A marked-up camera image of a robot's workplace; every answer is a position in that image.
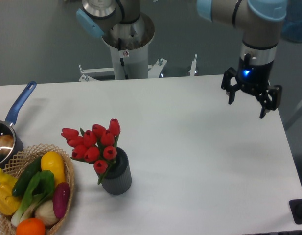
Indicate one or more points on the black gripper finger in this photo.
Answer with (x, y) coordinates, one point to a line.
(269, 99)
(226, 85)

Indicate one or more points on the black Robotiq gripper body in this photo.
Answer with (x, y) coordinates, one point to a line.
(253, 79)

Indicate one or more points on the red tulip bouquet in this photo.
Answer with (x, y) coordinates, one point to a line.
(96, 146)

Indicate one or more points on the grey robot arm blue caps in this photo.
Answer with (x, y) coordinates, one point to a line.
(260, 20)

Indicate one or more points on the dark grey ribbed vase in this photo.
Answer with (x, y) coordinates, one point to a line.
(118, 179)

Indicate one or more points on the blue bag on floor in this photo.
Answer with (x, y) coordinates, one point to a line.
(292, 27)

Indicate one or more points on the black device at table edge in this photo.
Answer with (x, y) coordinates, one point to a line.
(296, 210)

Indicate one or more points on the yellow squash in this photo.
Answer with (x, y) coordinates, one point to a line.
(53, 162)

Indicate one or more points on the purple eggplant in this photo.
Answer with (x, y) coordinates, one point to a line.
(60, 199)

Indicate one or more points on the green cucumber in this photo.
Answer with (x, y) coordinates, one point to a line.
(23, 181)

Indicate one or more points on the green bok choy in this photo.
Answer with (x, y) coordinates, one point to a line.
(40, 188)

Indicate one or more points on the beige garlic bulb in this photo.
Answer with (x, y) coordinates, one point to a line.
(46, 214)

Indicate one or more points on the bread roll in saucepan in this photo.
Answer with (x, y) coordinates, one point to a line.
(6, 144)

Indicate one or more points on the orange fruit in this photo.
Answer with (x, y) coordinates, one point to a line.
(32, 226)

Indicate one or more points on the yellow bell pepper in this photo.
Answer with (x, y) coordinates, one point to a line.
(8, 203)

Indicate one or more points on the woven wicker basket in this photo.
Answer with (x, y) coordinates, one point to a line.
(18, 163)

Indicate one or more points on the white frame at right edge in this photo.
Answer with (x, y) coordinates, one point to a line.
(294, 116)

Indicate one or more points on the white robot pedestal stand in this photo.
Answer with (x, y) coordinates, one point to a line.
(129, 49)

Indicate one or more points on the saucepan with blue handle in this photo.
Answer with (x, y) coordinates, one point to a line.
(6, 126)

